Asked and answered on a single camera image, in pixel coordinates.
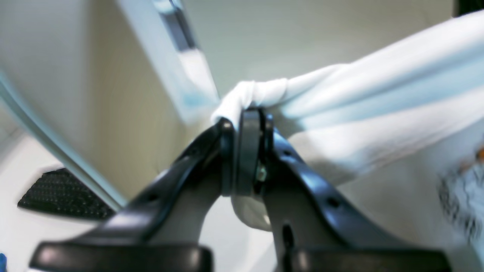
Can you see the grey partition panel right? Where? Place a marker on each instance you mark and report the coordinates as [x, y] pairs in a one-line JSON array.
[[100, 84]]

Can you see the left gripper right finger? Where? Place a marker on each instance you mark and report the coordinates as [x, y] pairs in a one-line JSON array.
[[315, 228]]

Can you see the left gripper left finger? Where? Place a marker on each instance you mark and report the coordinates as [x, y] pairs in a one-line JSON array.
[[159, 230]]

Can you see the white printed t-shirt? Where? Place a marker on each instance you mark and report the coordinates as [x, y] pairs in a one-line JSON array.
[[398, 132]]

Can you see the black keyboard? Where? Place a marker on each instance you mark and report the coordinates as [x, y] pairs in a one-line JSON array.
[[60, 193]]

